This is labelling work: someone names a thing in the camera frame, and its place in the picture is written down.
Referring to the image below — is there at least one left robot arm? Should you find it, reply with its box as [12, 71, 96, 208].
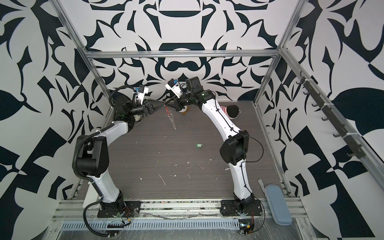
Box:
[72, 99, 164, 211]

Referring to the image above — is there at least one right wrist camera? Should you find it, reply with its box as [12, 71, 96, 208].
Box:
[165, 79, 183, 99]

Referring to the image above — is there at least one black corrugated cable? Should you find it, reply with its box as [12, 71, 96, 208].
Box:
[83, 197, 132, 238]

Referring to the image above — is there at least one red handled metal key ring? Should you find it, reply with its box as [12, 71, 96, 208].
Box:
[163, 104, 178, 131]

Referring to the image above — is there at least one black wall hook rail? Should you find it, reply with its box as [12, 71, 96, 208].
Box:
[297, 71, 367, 159]

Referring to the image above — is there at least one blue grey pad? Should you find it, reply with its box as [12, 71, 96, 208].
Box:
[258, 179, 293, 226]

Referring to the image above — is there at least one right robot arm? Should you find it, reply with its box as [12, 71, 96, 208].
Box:
[165, 77, 255, 212]

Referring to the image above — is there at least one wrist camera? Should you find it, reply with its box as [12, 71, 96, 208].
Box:
[165, 79, 183, 99]
[135, 86, 149, 105]

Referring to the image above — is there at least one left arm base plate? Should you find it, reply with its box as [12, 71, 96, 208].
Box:
[97, 201, 142, 218]

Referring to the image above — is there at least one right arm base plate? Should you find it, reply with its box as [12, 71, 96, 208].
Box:
[220, 200, 263, 217]

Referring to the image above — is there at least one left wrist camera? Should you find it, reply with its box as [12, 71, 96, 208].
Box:
[135, 86, 149, 105]

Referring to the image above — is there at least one brown white plush toy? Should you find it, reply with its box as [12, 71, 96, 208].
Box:
[179, 107, 190, 115]

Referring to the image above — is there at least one pink plush doll black hair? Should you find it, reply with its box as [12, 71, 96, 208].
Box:
[221, 105, 242, 120]

